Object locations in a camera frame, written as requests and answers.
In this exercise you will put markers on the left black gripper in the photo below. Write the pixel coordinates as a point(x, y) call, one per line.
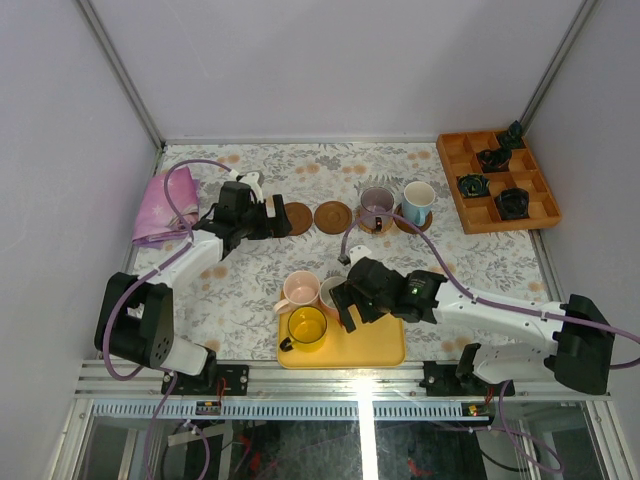
point(270, 220)

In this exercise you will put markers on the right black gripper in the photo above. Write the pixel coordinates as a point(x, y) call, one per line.
point(345, 295)

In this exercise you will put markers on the white mug pink handle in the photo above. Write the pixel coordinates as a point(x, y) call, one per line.
point(326, 302)

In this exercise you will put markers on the brown wooden coaster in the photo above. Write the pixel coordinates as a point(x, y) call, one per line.
point(300, 217)
point(333, 217)
point(405, 227)

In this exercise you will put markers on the light pink mug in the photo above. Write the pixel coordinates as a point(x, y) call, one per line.
point(301, 288)

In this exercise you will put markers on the woven rattan coaster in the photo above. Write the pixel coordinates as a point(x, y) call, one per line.
point(375, 225)

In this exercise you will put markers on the purple mug black handle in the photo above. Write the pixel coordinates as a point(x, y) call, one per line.
point(376, 200)

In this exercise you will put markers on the light blue mug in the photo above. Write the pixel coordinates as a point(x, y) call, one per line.
point(418, 199)

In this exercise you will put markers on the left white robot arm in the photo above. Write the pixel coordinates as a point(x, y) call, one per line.
point(136, 321)

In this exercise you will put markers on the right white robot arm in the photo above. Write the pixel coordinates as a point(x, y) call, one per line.
point(568, 342)

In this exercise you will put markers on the yellow plastic tray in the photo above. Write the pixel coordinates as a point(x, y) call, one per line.
point(371, 345)

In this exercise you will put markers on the pink purple folded cloth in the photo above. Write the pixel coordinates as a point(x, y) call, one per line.
point(156, 221)

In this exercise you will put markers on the black yellow part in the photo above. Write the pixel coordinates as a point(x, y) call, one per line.
point(473, 185)

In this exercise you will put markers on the orange compartment tray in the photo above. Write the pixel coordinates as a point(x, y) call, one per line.
point(458, 155)

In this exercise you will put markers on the black part lower compartment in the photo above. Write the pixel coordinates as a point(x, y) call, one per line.
point(512, 204)

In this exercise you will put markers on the black part compartment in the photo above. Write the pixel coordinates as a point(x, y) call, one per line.
point(512, 204)
point(512, 137)
point(493, 161)

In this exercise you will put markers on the black part top compartment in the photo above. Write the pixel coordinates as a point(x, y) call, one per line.
point(512, 137)

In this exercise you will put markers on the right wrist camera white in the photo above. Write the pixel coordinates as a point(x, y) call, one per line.
point(357, 253)

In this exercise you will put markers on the yellow mug black handle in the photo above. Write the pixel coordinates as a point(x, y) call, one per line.
point(306, 330)

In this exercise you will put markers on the aluminium front rail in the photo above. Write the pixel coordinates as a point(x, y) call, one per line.
point(268, 380)

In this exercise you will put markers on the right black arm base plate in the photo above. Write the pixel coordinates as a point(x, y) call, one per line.
point(447, 380)

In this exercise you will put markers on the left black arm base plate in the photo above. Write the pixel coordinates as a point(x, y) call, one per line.
point(223, 380)

